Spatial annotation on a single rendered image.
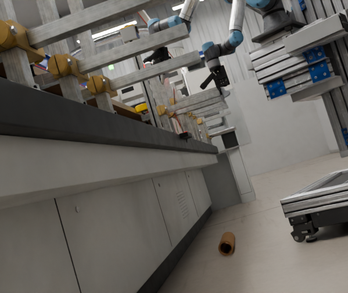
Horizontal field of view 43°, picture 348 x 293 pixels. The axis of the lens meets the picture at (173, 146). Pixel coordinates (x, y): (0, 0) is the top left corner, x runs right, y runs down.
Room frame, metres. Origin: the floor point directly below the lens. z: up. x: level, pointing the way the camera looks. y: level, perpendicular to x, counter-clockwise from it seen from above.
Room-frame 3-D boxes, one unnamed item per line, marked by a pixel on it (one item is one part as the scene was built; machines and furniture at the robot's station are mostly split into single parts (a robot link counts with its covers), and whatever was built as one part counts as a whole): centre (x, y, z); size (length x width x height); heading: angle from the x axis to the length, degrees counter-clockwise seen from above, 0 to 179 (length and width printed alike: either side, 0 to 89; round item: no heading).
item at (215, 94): (2.33, -0.10, 0.84); 0.44 x 0.03 x 0.04; 81
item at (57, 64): (1.09, 0.20, 0.81); 0.14 x 0.06 x 0.05; 171
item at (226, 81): (2.53, -0.37, 0.96); 0.09 x 0.08 x 0.12; 81
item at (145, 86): (2.04, 0.05, 0.93); 0.05 x 0.05 x 0.45; 81
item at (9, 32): (0.84, 0.24, 0.82); 0.14 x 0.06 x 0.05; 171
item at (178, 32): (1.09, 0.10, 0.81); 0.44 x 0.03 x 0.04; 81
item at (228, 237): (2.59, -0.13, 0.04); 0.30 x 0.08 x 0.08; 171
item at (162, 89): (2.55, -0.04, 0.93); 0.04 x 0.04 x 0.48; 81
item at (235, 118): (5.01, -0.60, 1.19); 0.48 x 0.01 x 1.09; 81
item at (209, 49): (2.54, -0.36, 1.12); 0.09 x 0.08 x 0.11; 110
